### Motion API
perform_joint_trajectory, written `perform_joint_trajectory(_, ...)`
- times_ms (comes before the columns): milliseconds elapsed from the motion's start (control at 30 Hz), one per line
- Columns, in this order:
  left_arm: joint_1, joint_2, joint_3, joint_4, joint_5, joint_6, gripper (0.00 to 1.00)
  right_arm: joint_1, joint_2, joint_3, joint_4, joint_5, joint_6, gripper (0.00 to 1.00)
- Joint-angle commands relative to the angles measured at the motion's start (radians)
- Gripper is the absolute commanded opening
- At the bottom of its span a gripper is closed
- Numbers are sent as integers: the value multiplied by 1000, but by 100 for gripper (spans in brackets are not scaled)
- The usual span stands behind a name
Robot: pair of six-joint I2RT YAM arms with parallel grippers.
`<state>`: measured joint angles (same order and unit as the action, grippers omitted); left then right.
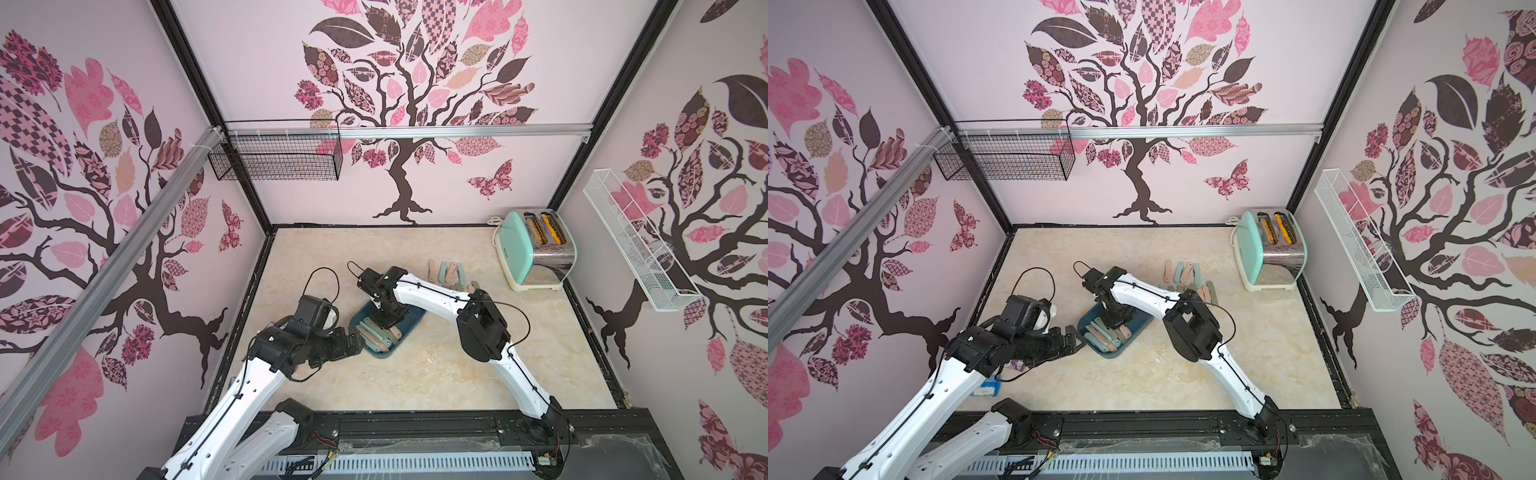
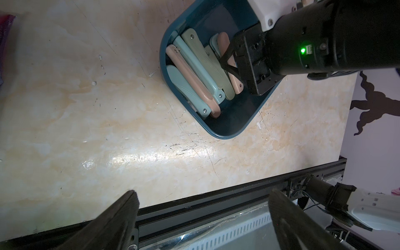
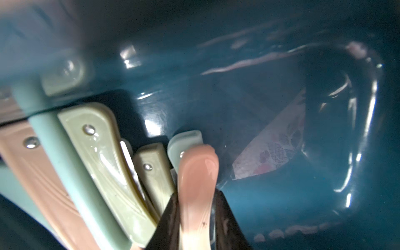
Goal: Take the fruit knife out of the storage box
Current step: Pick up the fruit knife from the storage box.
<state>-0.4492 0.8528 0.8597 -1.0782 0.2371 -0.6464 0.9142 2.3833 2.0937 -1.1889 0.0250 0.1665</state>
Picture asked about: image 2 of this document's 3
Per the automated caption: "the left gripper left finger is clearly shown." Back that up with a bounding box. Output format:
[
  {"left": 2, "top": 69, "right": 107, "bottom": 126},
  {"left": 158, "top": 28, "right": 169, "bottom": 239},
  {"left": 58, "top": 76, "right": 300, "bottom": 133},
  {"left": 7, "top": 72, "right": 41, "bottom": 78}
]
[{"left": 57, "top": 190, "right": 140, "bottom": 250}]

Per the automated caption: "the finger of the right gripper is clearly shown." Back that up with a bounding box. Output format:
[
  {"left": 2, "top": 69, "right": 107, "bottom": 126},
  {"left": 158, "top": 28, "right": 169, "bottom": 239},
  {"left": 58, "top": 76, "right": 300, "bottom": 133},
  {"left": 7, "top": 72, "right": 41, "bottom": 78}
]
[{"left": 218, "top": 40, "right": 242, "bottom": 82}]

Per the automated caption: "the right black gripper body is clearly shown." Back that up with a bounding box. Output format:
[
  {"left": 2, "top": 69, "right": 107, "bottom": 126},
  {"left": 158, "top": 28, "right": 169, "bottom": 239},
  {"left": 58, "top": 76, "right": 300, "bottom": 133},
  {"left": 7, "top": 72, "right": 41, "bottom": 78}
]
[{"left": 232, "top": 23, "right": 284, "bottom": 96}]

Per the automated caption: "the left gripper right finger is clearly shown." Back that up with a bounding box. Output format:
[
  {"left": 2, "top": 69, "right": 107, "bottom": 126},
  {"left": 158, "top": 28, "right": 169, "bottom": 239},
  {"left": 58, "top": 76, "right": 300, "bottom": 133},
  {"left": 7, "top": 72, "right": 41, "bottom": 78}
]
[{"left": 268, "top": 189, "right": 347, "bottom": 250}]

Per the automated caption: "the short pink fruit knife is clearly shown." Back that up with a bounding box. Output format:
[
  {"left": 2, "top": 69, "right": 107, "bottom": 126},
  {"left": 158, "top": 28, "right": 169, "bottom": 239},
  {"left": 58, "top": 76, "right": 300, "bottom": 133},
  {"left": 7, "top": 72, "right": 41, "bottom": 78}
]
[{"left": 216, "top": 31, "right": 244, "bottom": 95}]

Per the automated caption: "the teal plastic storage box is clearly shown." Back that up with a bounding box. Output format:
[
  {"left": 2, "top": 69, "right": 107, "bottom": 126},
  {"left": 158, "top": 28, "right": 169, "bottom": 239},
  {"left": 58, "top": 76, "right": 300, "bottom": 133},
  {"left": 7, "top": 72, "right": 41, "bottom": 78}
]
[{"left": 159, "top": 0, "right": 280, "bottom": 140}]

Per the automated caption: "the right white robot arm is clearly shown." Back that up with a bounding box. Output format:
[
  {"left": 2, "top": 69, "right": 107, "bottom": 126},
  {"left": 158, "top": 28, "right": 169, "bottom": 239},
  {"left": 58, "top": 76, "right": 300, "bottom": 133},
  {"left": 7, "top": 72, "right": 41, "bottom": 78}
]
[{"left": 219, "top": 1, "right": 400, "bottom": 96}]

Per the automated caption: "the olive green fruit knife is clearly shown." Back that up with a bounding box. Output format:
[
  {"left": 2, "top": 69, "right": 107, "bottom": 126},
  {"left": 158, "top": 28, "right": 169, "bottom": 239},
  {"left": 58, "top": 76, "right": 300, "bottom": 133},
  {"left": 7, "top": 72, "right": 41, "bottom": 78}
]
[{"left": 182, "top": 28, "right": 235, "bottom": 101}]

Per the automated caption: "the light teal fruit knife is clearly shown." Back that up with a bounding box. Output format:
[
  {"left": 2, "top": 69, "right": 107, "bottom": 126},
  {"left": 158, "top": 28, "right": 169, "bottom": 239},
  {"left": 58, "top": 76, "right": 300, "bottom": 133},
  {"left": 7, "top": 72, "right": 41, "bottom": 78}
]
[{"left": 173, "top": 35, "right": 226, "bottom": 104}]

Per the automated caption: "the long pink fruit knife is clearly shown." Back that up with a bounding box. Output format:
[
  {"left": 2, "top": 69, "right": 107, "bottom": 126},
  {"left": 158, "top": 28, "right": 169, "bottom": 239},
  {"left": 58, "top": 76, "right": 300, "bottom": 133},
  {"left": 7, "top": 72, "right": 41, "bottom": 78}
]
[{"left": 166, "top": 44, "right": 221, "bottom": 118}]

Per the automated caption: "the mint fruit knife in box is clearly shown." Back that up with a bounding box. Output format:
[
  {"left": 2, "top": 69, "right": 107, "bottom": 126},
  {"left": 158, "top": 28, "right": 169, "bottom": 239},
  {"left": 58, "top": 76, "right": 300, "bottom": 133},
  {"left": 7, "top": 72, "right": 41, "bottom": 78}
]
[{"left": 166, "top": 65, "right": 211, "bottom": 118}]

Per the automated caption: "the purple snack packet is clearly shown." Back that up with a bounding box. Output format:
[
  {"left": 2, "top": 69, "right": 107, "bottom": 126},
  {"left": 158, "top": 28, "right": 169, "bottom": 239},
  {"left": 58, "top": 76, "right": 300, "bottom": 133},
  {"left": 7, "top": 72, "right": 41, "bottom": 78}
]
[{"left": 0, "top": 14, "right": 16, "bottom": 85}]

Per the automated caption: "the white slotted cable duct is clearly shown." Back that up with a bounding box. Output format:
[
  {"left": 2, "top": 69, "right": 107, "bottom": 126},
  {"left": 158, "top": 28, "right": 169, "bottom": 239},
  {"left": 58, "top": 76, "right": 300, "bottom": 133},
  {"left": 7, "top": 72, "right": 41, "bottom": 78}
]
[{"left": 184, "top": 212, "right": 272, "bottom": 250}]

